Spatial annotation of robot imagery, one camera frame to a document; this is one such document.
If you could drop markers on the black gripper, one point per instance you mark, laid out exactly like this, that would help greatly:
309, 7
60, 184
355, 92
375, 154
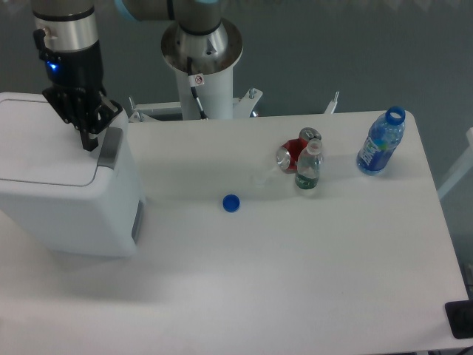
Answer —
78, 69

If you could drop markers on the white trash can lid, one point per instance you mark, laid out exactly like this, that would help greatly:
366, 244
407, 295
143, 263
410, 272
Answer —
38, 147

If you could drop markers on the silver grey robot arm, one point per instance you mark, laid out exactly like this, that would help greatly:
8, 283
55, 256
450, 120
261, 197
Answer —
67, 41

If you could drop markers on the white trash can body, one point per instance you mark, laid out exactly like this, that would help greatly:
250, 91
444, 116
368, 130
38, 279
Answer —
102, 218

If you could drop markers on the blue bottle cap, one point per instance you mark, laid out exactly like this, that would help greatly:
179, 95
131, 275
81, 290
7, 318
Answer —
231, 203

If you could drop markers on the crushed red soda can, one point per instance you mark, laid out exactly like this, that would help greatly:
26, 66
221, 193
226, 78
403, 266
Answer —
287, 154

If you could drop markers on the clear green-label plastic bottle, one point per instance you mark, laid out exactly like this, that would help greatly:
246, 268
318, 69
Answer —
309, 165

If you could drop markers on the blue drink bottle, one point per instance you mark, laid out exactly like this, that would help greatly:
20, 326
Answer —
383, 138

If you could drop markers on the black device at edge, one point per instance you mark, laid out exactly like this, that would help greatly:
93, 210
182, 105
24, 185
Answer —
459, 314

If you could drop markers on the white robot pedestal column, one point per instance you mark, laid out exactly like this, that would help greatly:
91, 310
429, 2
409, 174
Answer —
203, 66

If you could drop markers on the white metal base frame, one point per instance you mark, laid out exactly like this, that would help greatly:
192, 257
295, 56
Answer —
244, 107

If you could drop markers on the white frame at right edge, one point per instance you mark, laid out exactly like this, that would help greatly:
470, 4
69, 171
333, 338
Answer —
457, 170

